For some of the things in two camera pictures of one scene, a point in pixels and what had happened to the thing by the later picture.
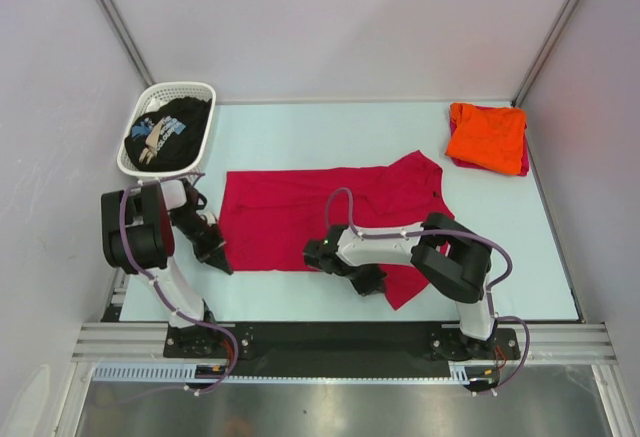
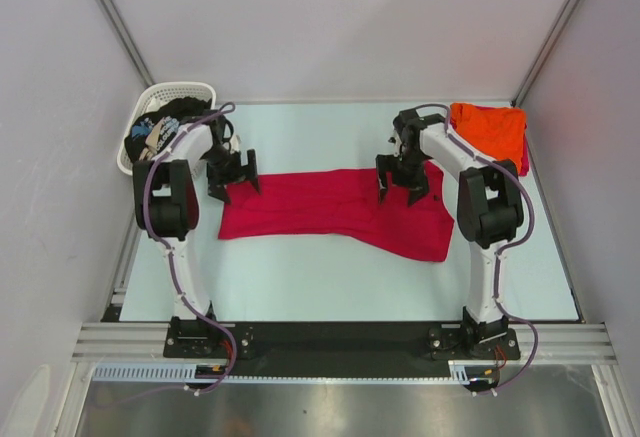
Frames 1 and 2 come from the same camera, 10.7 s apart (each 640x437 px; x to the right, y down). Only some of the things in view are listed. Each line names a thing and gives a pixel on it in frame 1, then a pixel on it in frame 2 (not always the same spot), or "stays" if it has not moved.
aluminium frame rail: [547, 343] stays
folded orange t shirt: [489, 137] stays
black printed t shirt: [167, 137] stays
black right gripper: [374, 283] → [417, 186]
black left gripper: [213, 253] → [217, 183]
